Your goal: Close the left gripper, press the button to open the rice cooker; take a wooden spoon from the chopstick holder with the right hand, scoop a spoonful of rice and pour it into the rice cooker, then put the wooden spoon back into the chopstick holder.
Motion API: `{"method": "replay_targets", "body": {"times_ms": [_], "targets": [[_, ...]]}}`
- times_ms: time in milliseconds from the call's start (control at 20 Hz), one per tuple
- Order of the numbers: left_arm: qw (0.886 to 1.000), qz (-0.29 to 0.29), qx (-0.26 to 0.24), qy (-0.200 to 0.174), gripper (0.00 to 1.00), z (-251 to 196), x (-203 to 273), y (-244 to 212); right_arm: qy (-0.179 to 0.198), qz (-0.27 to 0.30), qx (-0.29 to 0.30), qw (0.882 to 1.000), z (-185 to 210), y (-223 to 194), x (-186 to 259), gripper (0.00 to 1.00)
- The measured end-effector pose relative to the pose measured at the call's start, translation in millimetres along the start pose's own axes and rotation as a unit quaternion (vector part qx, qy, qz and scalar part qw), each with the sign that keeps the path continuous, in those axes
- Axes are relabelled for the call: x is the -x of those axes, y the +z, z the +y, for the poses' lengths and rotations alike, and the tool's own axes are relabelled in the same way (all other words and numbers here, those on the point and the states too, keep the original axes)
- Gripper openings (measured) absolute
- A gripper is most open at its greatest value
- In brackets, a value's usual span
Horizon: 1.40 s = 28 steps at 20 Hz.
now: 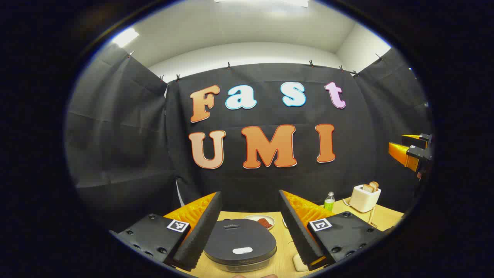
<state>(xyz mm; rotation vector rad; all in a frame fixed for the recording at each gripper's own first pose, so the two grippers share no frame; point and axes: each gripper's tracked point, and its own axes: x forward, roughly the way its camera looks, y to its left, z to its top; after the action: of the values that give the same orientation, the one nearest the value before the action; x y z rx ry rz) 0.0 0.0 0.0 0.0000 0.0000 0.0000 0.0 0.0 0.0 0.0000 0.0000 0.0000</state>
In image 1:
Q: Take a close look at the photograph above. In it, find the ceiling light panel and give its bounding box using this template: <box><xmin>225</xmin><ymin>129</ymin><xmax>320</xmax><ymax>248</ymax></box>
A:
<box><xmin>112</xmin><ymin>28</ymin><xmax>139</xmax><ymax>47</ymax></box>
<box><xmin>214</xmin><ymin>0</ymin><xmax>309</xmax><ymax>8</ymax></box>

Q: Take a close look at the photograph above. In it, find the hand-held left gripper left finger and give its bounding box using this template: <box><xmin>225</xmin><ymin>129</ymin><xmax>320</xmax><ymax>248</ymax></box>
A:
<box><xmin>109</xmin><ymin>191</ymin><xmax>223</xmax><ymax>272</ymax></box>

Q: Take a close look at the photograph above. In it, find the round white plate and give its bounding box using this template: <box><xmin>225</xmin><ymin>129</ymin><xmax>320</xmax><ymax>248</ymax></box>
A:
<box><xmin>243</xmin><ymin>215</ymin><xmax>275</xmax><ymax>231</ymax></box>

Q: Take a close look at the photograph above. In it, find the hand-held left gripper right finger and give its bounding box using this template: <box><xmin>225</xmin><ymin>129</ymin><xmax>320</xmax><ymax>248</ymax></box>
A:
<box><xmin>279</xmin><ymin>189</ymin><xmax>386</xmax><ymax>271</ymax></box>

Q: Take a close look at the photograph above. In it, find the dark grey rice cooker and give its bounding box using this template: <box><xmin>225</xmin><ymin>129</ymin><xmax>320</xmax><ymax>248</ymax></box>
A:
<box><xmin>203</xmin><ymin>219</ymin><xmax>277</xmax><ymax>273</ymax></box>

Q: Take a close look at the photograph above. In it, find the white toaster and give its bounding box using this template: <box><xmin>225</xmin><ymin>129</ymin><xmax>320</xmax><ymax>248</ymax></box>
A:
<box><xmin>349</xmin><ymin>184</ymin><xmax>382</xmax><ymax>213</ymax></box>

